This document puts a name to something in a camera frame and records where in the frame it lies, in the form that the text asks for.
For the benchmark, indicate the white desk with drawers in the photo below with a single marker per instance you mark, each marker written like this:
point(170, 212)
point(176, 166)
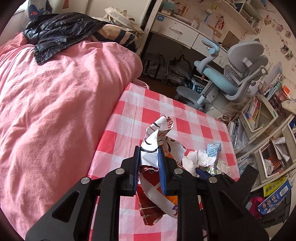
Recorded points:
point(175, 29)

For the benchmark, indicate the blue white milk carton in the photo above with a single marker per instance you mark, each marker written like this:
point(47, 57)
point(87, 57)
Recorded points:
point(213, 150)

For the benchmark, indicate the pink bed duvet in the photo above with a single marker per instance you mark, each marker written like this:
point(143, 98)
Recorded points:
point(52, 118)

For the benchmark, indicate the beige canvas tote bag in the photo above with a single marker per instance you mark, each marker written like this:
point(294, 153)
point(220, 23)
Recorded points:
point(122, 19)

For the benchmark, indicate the white rolling book cart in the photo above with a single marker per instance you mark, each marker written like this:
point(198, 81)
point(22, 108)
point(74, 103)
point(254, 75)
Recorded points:
point(265, 137)

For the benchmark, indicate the white plastic wrapper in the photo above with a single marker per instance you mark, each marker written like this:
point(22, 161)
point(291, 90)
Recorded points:
point(222, 167)

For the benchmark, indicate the grey blue desk chair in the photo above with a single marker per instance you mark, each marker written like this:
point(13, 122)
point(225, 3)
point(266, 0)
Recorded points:
point(247, 64)

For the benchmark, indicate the red white snack bag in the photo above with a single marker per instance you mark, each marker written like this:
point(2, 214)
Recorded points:
point(159, 162)

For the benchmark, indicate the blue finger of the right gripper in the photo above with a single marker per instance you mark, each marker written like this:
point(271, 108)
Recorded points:
point(203, 174)

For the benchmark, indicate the white wardrobe with tree decal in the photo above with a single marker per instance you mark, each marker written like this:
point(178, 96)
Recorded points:
point(135, 8)

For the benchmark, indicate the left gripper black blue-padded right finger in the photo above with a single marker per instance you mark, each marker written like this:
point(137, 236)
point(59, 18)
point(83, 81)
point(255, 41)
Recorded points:
point(217, 205)

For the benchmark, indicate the red white checkered tablecloth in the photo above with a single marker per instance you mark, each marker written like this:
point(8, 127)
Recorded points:
point(148, 119)

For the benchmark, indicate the clear storage bag under desk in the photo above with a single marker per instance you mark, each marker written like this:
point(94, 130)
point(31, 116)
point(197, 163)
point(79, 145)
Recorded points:
point(154, 66)

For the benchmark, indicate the black puffer jacket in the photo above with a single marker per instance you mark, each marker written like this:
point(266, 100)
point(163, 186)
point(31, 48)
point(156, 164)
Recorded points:
point(53, 33)

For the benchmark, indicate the cartoon whale cushion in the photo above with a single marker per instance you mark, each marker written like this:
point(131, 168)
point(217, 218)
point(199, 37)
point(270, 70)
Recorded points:
point(37, 8)

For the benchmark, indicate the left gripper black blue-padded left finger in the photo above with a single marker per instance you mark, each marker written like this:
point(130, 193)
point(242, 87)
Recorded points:
point(90, 209)

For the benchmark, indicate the white tissue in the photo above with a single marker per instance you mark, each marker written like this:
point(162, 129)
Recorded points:
point(196, 159)

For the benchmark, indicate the yellow blue box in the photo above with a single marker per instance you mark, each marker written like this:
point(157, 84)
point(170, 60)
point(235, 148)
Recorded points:
point(274, 193)

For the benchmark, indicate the beige black striped pillow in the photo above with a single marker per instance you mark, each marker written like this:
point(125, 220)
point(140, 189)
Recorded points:
point(116, 34)

